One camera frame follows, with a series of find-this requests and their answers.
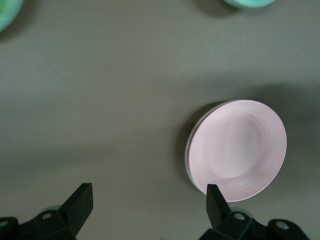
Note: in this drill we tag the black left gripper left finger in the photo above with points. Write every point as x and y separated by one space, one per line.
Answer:
75 212

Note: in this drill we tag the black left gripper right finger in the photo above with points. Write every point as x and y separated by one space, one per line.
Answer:
220 210

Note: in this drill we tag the pink plate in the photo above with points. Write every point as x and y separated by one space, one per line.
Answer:
237 150

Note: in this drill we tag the beige plate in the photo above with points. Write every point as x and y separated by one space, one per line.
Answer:
187 160

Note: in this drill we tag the mint green bowl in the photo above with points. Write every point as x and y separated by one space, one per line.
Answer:
250 2

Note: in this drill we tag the mint green plate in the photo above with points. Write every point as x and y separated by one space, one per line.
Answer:
7 12

